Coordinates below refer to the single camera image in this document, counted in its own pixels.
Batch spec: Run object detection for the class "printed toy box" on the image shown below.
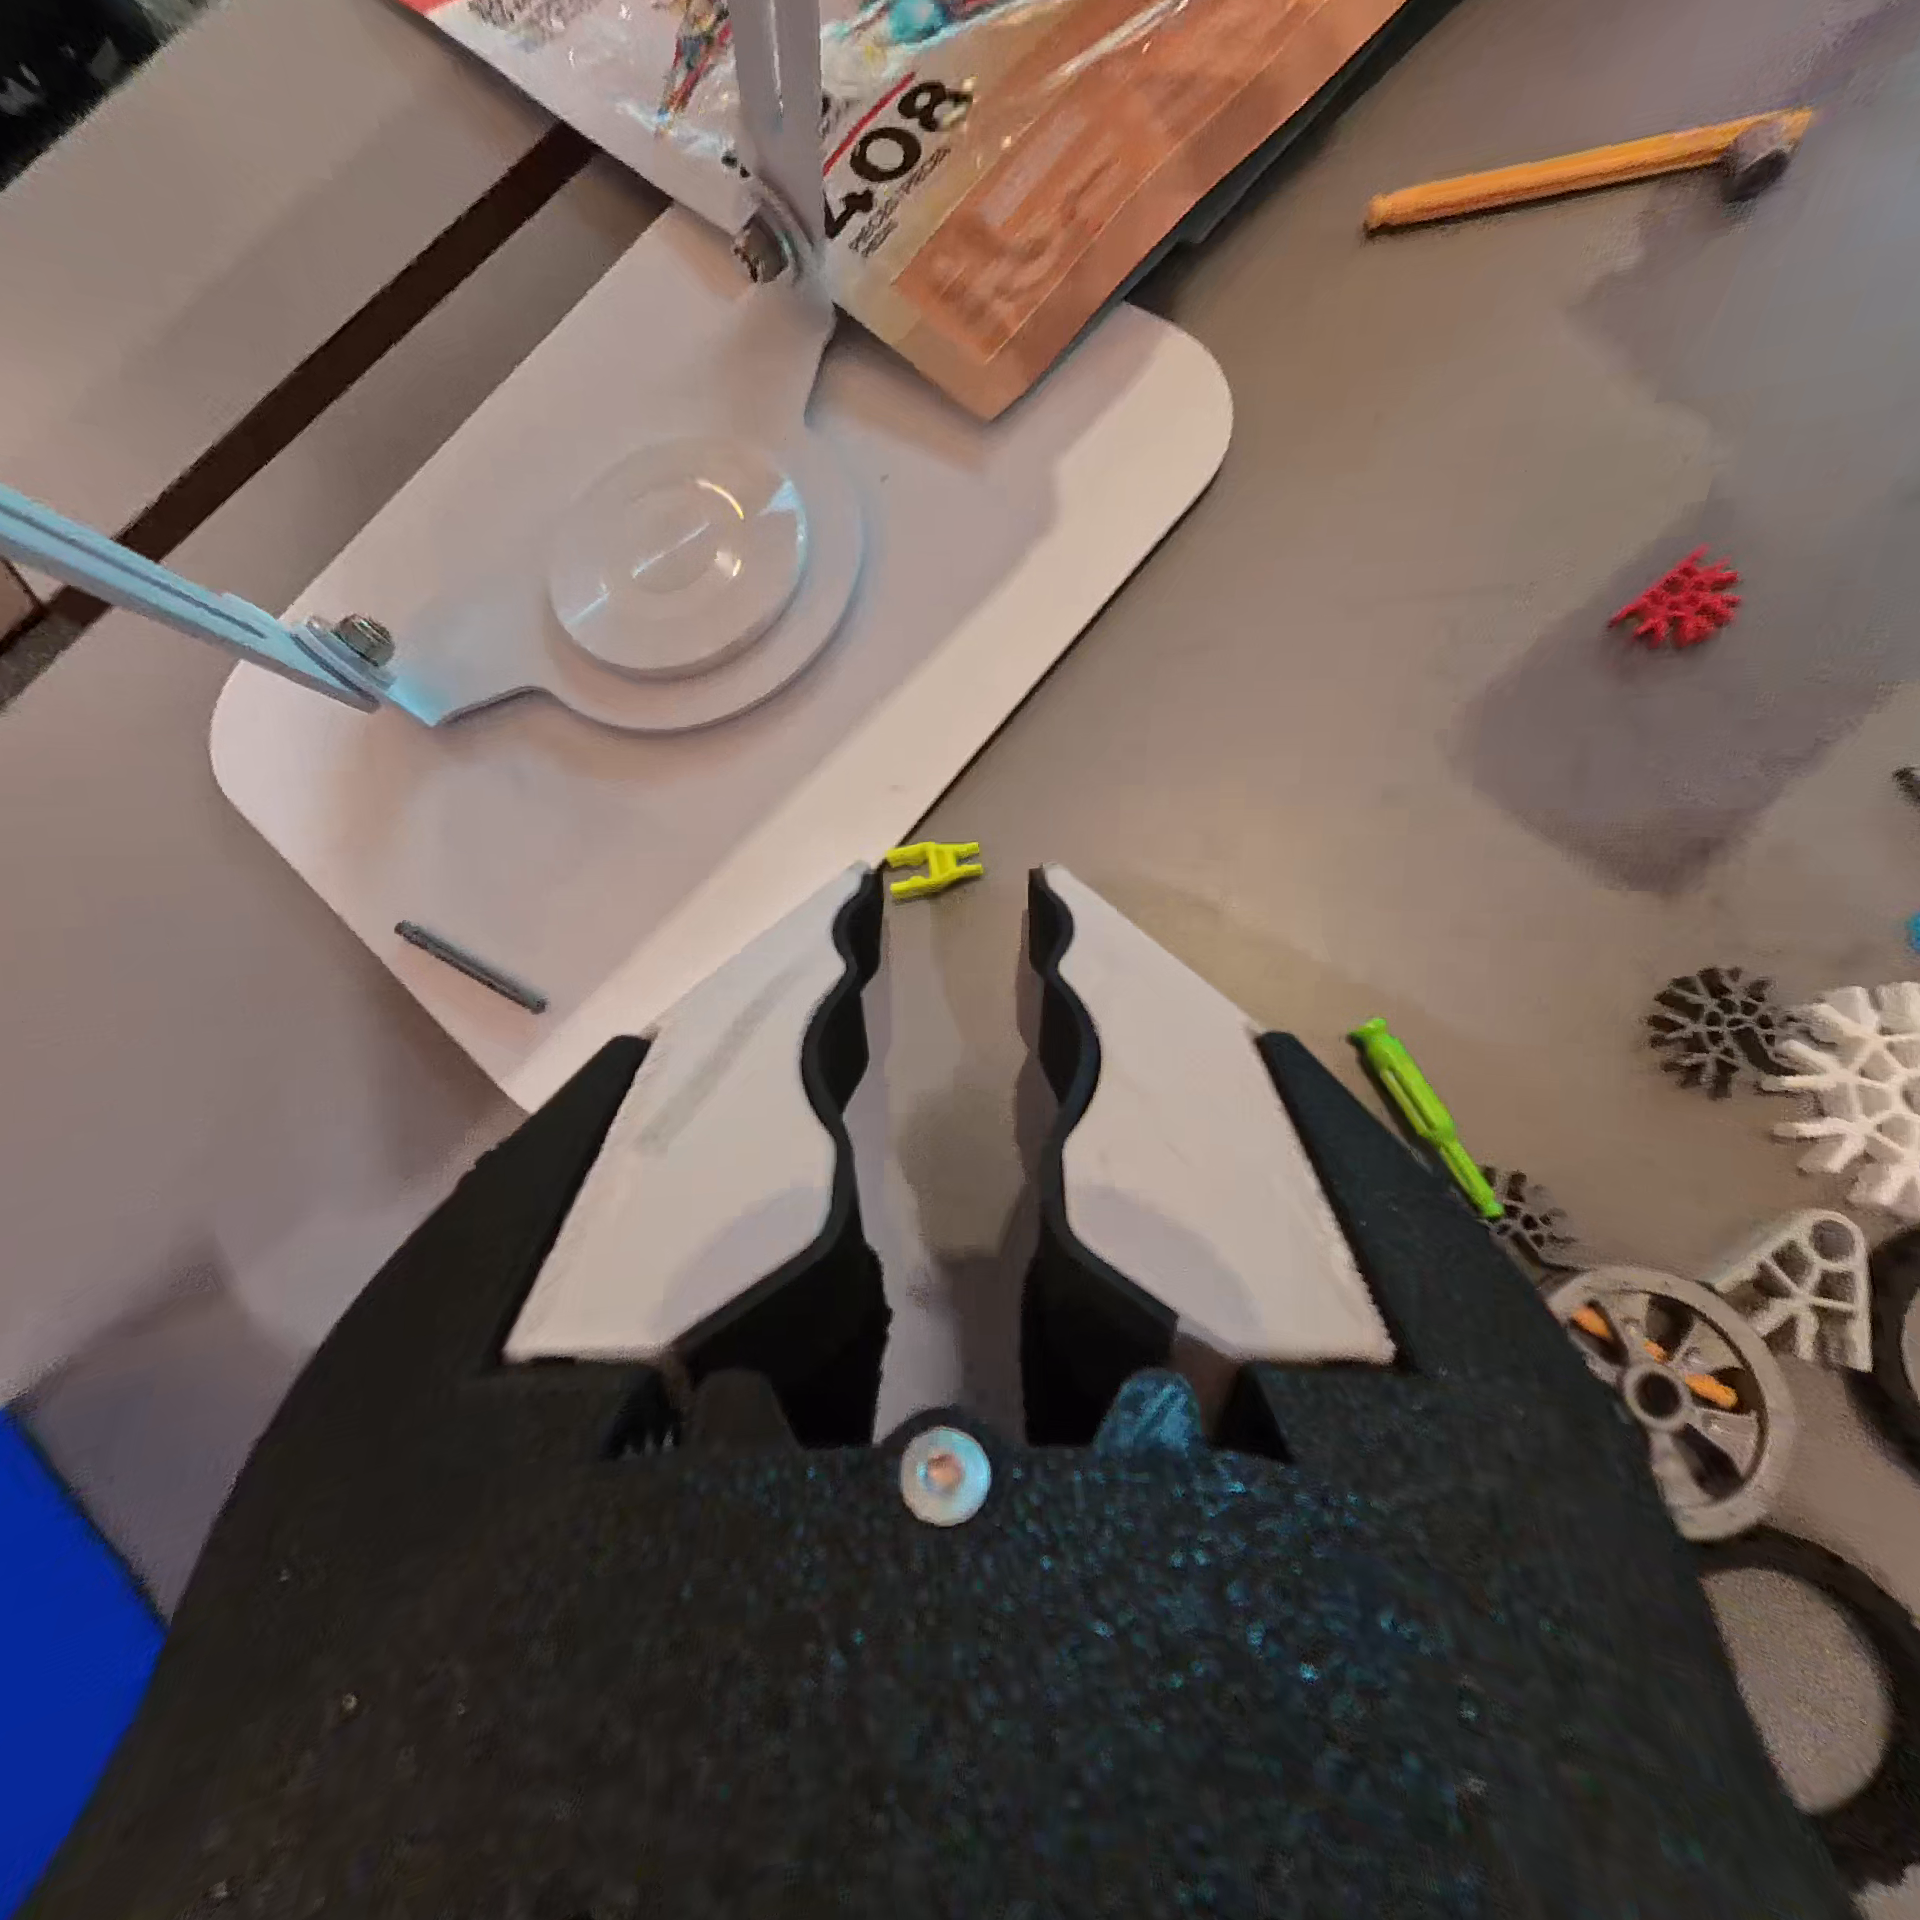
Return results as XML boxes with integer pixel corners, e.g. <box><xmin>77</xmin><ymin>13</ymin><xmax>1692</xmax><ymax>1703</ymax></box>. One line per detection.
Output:
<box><xmin>393</xmin><ymin>0</ymin><xmax>1419</xmax><ymax>423</ymax></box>

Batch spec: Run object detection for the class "long green toy rod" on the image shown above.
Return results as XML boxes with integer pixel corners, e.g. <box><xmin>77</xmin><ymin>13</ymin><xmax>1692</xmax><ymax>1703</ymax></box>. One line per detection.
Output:
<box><xmin>1345</xmin><ymin>1017</ymin><xmax>1508</xmax><ymax>1219</ymax></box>

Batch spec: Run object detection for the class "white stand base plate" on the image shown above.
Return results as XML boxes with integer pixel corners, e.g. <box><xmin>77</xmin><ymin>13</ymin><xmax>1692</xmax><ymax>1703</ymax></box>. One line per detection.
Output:
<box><xmin>207</xmin><ymin>194</ymin><xmax>1236</xmax><ymax>1115</ymax></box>

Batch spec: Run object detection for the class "dark snowflake toy connector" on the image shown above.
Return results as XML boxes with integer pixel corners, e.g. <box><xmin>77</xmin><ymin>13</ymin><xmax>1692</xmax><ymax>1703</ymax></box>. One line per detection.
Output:
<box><xmin>1646</xmin><ymin>966</ymin><xmax>1813</xmax><ymax>1099</ymax></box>

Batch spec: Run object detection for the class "dark grey toy rod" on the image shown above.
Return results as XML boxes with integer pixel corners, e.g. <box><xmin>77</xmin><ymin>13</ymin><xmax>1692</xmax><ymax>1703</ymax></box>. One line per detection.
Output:
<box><xmin>393</xmin><ymin>919</ymin><xmax>550</xmax><ymax>1017</ymax></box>

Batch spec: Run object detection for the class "blue box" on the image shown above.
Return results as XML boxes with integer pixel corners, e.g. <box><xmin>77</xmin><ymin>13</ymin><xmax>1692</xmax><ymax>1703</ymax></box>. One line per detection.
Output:
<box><xmin>0</xmin><ymin>1400</ymin><xmax>169</xmax><ymax>1810</ymax></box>

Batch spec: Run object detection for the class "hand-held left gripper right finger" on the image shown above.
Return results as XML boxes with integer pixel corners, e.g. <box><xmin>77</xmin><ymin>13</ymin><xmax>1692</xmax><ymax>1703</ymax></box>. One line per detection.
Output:
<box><xmin>1017</xmin><ymin>864</ymin><xmax>1396</xmax><ymax>1447</ymax></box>

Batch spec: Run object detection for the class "grey toy wheel hub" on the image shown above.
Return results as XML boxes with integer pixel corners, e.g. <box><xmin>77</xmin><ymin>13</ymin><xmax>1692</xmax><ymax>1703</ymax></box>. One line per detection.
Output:
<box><xmin>1543</xmin><ymin>1263</ymin><xmax>1798</xmax><ymax>1544</ymax></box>

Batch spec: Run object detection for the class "red snowflake toy connector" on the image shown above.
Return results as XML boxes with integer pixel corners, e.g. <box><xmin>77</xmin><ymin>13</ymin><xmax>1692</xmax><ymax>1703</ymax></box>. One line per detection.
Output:
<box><xmin>1606</xmin><ymin>546</ymin><xmax>1743</xmax><ymax>651</ymax></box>

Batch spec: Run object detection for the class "white snowflake toy connector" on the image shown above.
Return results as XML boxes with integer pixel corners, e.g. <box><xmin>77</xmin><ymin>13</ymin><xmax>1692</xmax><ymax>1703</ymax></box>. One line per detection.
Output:
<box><xmin>1759</xmin><ymin>981</ymin><xmax>1920</xmax><ymax>1219</ymax></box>

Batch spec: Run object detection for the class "white fan-shaped toy connector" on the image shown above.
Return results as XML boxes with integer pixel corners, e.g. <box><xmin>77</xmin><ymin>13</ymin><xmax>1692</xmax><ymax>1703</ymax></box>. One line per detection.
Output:
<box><xmin>1707</xmin><ymin>1206</ymin><xmax>1873</xmax><ymax>1371</ymax></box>

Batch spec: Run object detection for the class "orange rod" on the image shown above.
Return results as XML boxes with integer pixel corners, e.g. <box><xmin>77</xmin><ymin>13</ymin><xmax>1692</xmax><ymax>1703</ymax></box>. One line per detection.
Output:
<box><xmin>1361</xmin><ymin>105</ymin><xmax>1816</xmax><ymax>235</ymax></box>

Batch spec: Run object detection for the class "clear round dome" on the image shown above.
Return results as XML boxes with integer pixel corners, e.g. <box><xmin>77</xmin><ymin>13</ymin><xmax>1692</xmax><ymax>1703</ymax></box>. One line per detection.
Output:
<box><xmin>547</xmin><ymin>433</ymin><xmax>813</xmax><ymax>681</ymax></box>

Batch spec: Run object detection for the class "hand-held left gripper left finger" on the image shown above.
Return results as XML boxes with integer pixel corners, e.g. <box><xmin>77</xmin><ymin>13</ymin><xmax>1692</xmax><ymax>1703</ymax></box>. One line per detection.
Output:
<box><xmin>503</xmin><ymin>864</ymin><xmax>893</xmax><ymax>1449</ymax></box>

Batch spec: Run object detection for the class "black toy tyre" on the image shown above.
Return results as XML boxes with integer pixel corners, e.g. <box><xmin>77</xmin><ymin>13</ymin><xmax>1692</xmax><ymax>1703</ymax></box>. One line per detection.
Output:
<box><xmin>1862</xmin><ymin>1219</ymin><xmax>1920</xmax><ymax>1443</ymax></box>
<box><xmin>1692</xmin><ymin>1527</ymin><xmax>1920</xmax><ymax>1864</ymax></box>

